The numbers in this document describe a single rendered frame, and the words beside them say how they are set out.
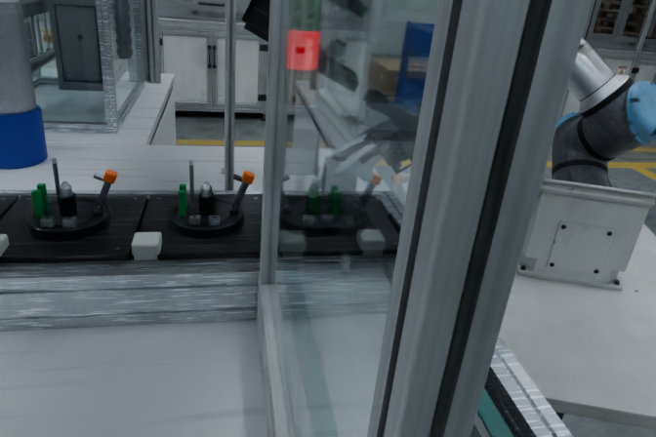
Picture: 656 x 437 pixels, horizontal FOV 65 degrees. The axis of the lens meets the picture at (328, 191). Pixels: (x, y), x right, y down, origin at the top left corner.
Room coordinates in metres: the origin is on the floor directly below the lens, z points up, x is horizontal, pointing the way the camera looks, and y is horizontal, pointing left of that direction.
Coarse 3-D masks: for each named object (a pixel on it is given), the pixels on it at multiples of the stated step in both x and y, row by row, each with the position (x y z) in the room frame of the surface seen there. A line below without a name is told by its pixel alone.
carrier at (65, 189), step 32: (32, 192) 0.79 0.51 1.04; (64, 192) 0.81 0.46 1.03; (0, 224) 0.79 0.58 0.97; (32, 224) 0.76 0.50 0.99; (64, 224) 0.76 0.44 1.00; (96, 224) 0.79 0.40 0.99; (128, 224) 0.83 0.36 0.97; (0, 256) 0.69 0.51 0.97; (32, 256) 0.70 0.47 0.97; (64, 256) 0.71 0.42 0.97; (96, 256) 0.72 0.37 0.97; (128, 256) 0.73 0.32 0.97
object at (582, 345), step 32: (640, 256) 1.11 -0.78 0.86; (512, 288) 0.91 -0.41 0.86; (544, 288) 0.92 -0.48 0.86; (576, 288) 0.94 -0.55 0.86; (640, 288) 0.96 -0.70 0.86; (512, 320) 0.80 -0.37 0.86; (544, 320) 0.81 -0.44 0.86; (576, 320) 0.82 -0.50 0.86; (608, 320) 0.83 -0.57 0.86; (640, 320) 0.84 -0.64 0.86; (512, 352) 0.71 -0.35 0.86; (544, 352) 0.72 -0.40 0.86; (576, 352) 0.72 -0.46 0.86; (608, 352) 0.73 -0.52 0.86; (640, 352) 0.74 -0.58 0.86; (544, 384) 0.64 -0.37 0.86; (576, 384) 0.64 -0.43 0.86; (608, 384) 0.65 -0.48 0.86; (640, 384) 0.66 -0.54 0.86; (608, 416) 0.60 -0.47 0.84; (640, 416) 0.59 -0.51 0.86
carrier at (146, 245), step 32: (192, 160) 0.92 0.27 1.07; (192, 192) 0.92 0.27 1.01; (160, 224) 0.84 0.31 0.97; (192, 224) 0.81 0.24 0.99; (224, 224) 0.83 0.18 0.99; (256, 224) 0.88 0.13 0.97; (160, 256) 0.74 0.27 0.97; (192, 256) 0.75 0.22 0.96; (224, 256) 0.76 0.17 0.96; (256, 256) 0.78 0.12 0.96
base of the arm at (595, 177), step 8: (576, 160) 1.08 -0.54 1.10; (584, 160) 1.08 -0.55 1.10; (592, 160) 1.08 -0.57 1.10; (560, 168) 1.09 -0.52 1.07; (568, 168) 1.08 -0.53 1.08; (576, 168) 1.07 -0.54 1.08; (584, 168) 1.06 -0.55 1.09; (592, 168) 1.06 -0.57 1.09; (600, 168) 1.07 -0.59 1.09; (552, 176) 1.12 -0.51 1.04; (560, 176) 1.07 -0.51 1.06; (568, 176) 1.06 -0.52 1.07; (576, 176) 1.05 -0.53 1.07; (584, 176) 1.04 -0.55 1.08; (592, 176) 1.04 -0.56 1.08; (600, 176) 1.05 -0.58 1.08; (600, 184) 1.02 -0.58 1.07; (608, 184) 1.05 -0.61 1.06
